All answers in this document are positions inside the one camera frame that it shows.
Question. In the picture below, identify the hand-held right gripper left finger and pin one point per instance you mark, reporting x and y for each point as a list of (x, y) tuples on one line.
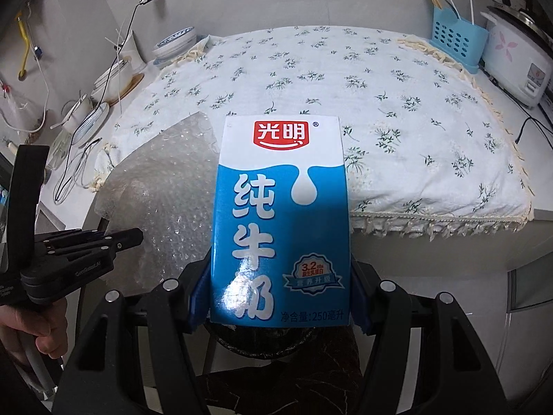
[(201, 298)]

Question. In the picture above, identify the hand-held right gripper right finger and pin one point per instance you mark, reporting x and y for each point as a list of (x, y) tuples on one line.
[(358, 302)]

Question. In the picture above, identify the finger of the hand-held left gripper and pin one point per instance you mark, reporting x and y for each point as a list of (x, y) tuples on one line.
[(121, 240), (73, 235)]

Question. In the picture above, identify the clear bubble wrap sheet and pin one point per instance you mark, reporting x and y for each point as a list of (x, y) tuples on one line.
[(160, 207)]

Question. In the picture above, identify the black bagged trash bin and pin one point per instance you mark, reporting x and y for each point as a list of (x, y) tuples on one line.
[(259, 338)]

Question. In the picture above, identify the blue white milk carton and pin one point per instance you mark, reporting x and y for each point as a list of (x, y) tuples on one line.
[(276, 224)]

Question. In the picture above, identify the person's left hand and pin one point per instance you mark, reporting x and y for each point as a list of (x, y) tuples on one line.
[(43, 324)]

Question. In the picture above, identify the blue striped plate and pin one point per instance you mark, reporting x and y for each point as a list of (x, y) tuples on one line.
[(88, 125)]

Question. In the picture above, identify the round wooden coaster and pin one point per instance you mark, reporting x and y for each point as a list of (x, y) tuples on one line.
[(131, 88)]

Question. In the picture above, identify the white floral tablecloth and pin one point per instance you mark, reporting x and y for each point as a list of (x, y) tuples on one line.
[(389, 138)]

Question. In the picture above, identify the white paper cup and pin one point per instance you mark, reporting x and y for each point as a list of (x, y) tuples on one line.
[(131, 54)]

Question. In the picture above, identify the blue white patterned bowl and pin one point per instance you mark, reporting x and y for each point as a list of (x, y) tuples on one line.
[(175, 47)]

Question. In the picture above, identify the light blue utensil holder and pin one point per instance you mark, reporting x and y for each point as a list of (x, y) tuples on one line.
[(458, 43)]

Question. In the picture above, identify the white floral rice cooker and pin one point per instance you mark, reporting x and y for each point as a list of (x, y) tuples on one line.
[(518, 60)]

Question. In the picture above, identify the short white straw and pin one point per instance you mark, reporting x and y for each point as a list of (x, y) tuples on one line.
[(471, 6)]

